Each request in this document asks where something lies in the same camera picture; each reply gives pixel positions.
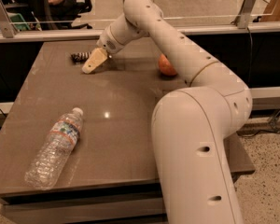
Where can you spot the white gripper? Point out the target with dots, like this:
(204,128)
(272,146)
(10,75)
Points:
(107,41)

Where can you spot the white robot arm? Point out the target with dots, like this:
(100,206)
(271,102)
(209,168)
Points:
(189,125)

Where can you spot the clear plastic water bottle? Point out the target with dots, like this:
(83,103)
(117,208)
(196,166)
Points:
(44,171)

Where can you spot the red apple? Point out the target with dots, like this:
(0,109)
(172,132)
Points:
(165,66)

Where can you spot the black office chair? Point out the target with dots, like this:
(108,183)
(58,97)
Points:
(58,17)

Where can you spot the green bin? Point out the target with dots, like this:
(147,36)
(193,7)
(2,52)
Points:
(19,22)

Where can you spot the glass barrier panel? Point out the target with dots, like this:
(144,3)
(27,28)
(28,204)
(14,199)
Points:
(180,13)

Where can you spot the left metal glass bracket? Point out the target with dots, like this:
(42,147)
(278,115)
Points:
(8,30)

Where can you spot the right metal glass bracket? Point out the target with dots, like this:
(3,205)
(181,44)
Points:
(242,19)

